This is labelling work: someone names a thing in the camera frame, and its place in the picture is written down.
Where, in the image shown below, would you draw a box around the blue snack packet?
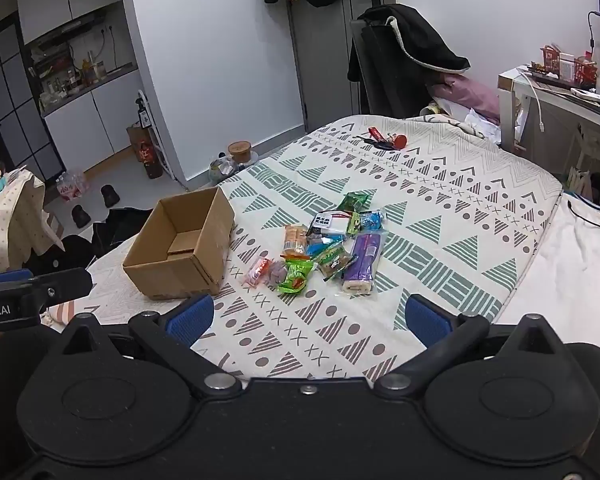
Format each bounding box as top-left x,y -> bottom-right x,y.
360,209 -> 387,231

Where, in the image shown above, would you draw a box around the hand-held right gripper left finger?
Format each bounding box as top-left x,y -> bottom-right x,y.
60,294 -> 243,402

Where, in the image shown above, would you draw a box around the black framed glass door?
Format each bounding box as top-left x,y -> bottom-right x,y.
0,12 -> 64,182

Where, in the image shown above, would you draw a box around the white remote control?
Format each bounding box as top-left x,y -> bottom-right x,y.
569,87 -> 600,107

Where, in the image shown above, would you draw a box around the orange biscuit packet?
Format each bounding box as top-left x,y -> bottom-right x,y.
282,224 -> 310,258

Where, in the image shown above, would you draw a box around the white crumpled paper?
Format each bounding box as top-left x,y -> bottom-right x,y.
464,107 -> 504,142

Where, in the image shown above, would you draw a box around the green and brown snack packet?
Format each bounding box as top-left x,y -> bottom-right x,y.
315,242 -> 357,281

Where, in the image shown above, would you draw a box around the brown paper bag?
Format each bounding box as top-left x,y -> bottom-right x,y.
126,124 -> 156,164

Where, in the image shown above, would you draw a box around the dotted cream cloth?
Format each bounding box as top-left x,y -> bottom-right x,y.
0,167 -> 64,277

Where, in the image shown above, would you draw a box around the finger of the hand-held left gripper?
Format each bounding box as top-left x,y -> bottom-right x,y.
32,267 -> 94,307
0,268 -> 34,294

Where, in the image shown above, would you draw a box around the long purple snack packet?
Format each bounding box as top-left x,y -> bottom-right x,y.
342,231 -> 384,294

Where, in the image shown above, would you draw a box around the cluttered kitchen counter items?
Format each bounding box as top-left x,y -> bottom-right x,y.
29,44 -> 134,112

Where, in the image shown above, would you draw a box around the red building model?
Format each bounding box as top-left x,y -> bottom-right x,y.
527,44 -> 599,87

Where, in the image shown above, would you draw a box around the pink pillow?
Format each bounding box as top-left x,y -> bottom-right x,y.
429,73 -> 502,122

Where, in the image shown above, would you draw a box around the white tote bag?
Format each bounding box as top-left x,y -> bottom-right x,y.
567,164 -> 594,201

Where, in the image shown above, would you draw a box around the teal snack packet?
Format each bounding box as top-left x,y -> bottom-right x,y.
306,235 -> 342,257

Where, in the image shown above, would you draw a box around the dark green snack packet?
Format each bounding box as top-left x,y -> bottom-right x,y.
337,192 -> 372,213

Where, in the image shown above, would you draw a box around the grey room door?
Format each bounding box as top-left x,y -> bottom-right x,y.
286,0 -> 397,134

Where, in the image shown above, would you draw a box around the white lower kitchen cabinet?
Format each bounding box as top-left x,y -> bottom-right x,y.
42,67 -> 147,174

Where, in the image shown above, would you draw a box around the white charging cable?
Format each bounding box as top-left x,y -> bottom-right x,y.
517,67 -> 547,134

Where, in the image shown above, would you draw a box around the dark bottle with red label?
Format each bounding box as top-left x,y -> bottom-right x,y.
142,142 -> 164,180

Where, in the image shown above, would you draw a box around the black fleece-lined jacket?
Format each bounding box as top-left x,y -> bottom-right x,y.
347,3 -> 472,84

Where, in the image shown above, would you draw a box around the pink snack packet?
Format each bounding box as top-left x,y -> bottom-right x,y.
243,255 -> 274,289

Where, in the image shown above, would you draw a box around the triangle patterned bed blanket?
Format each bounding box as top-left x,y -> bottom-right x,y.
44,114 -> 564,382

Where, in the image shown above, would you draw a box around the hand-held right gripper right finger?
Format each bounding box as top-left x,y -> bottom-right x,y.
374,293 -> 564,402

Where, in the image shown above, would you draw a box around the bright green snack packet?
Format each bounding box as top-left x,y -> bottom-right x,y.
278,258 -> 315,295

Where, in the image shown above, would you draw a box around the jar with wooden lid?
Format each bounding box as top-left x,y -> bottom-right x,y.
228,140 -> 259,165

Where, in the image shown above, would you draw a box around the black cable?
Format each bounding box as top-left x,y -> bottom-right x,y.
567,199 -> 600,236

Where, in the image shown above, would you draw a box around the white and black snack packet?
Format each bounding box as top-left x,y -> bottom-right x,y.
309,211 -> 354,237

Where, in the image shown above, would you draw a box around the brown cardboard box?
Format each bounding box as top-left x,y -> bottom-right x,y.
122,186 -> 237,302

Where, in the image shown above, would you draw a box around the key bunch with red tags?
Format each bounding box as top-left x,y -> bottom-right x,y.
357,126 -> 409,152

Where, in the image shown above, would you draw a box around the white desk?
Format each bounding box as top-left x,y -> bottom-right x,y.
497,64 -> 600,177

